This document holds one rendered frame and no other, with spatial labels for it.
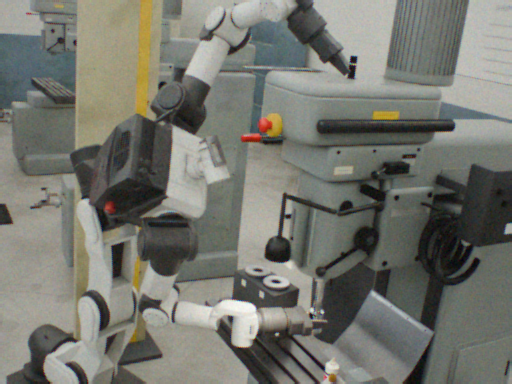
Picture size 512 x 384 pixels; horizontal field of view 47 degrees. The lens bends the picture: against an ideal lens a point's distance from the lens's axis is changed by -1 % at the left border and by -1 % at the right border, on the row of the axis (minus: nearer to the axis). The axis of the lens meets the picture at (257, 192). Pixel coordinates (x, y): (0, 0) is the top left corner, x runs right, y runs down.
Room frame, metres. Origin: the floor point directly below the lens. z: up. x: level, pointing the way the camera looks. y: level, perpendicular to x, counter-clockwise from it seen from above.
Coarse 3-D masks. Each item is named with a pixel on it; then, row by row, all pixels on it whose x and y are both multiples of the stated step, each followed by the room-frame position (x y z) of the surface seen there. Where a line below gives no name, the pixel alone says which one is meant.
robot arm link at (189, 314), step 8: (176, 288) 1.66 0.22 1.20; (176, 296) 1.64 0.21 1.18; (168, 304) 1.60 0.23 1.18; (176, 304) 1.62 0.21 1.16; (184, 304) 1.62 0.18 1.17; (192, 304) 1.62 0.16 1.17; (168, 312) 1.58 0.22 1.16; (176, 312) 1.60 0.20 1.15; (184, 312) 1.60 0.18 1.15; (192, 312) 1.60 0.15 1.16; (200, 312) 1.60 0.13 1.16; (208, 312) 1.60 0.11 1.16; (168, 320) 1.59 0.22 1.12; (176, 320) 1.59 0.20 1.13; (184, 320) 1.59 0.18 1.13; (192, 320) 1.59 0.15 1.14; (200, 320) 1.58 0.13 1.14
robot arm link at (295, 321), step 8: (272, 312) 1.61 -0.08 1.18; (280, 312) 1.61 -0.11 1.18; (288, 312) 1.64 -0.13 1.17; (296, 312) 1.65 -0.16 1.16; (304, 312) 1.65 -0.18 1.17; (280, 320) 1.59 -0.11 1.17; (288, 320) 1.61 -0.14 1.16; (296, 320) 1.60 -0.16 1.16; (304, 320) 1.61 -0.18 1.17; (280, 328) 1.58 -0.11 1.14; (288, 328) 1.60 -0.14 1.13; (296, 328) 1.60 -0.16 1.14; (304, 328) 1.59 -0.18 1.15; (272, 336) 1.59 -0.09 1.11
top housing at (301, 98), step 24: (288, 72) 1.63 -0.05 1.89; (312, 72) 1.70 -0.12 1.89; (264, 96) 1.62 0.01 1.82; (288, 96) 1.52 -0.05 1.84; (312, 96) 1.47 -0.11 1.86; (336, 96) 1.48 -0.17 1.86; (360, 96) 1.52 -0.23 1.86; (384, 96) 1.56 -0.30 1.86; (408, 96) 1.60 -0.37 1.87; (432, 96) 1.65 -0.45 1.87; (288, 120) 1.51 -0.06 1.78; (312, 120) 1.46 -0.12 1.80; (312, 144) 1.47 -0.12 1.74; (336, 144) 1.50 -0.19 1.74; (360, 144) 1.55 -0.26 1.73
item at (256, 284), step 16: (240, 272) 1.95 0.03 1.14; (256, 272) 1.95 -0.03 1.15; (272, 272) 1.98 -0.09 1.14; (240, 288) 1.93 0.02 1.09; (256, 288) 1.87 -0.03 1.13; (272, 288) 1.84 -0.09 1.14; (288, 288) 1.86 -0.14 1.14; (256, 304) 1.86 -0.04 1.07; (272, 304) 1.80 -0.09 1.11; (288, 304) 1.85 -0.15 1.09; (288, 336) 1.86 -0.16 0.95
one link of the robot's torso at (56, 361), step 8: (64, 344) 1.98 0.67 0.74; (72, 344) 1.98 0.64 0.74; (80, 344) 2.00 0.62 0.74; (56, 352) 1.93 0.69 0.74; (64, 352) 1.93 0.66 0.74; (72, 352) 1.96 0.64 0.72; (48, 360) 1.90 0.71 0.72; (56, 360) 1.88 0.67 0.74; (64, 360) 1.93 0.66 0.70; (48, 368) 1.89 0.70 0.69; (56, 368) 1.86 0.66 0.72; (64, 368) 1.84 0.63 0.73; (48, 376) 1.89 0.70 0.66; (56, 376) 1.86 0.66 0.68; (64, 376) 1.83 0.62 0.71; (72, 376) 1.81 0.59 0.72
